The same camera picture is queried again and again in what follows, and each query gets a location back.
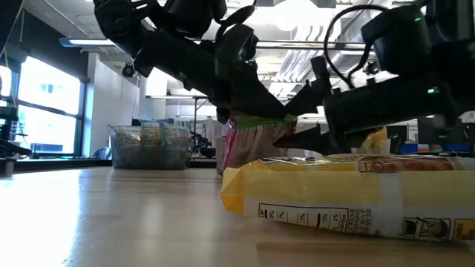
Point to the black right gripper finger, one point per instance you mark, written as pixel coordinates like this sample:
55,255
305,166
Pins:
311,100
311,141

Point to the grey block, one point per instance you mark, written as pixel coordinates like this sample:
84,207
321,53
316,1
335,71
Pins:
6,167

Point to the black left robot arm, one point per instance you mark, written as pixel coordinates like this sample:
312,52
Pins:
167,55

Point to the blue-edged Maruchan ramen packet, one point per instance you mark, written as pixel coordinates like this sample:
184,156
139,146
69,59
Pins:
150,139
126,142
174,142

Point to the blue chair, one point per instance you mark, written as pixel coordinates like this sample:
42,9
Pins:
101,153

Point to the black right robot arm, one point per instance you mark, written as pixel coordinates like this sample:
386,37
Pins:
401,41

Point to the black stand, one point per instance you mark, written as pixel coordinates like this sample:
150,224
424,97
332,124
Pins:
7,126

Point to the yellow Maruchan ramen packet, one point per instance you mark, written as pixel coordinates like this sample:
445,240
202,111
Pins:
376,139
315,189

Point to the black wall camera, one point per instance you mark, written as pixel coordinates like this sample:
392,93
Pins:
128,70

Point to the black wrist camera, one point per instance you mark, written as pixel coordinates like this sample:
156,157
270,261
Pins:
189,15
321,70

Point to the ceiling light strip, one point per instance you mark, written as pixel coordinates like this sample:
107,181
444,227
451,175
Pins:
92,42

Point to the large bright window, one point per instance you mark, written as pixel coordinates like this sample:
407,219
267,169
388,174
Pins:
48,111

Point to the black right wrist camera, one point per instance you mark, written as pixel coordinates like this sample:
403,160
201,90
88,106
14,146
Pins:
321,70

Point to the blue box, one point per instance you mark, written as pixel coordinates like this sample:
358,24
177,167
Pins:
456,147
408,148

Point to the white draped cloth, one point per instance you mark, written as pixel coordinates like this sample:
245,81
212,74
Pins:
215,130

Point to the grey translucent plastic bin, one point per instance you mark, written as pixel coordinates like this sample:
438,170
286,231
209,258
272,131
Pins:
187,163

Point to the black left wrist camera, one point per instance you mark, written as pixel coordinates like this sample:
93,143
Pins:
189,15

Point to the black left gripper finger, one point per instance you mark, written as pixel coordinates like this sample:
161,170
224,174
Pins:
223,115
256,100

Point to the green-edged Maruchan ramen packet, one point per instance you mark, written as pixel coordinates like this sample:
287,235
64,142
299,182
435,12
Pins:
256,142

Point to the black computer monitor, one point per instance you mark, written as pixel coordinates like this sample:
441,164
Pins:
441,139

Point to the black chair frame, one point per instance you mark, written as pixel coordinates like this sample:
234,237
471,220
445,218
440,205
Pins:
203,144

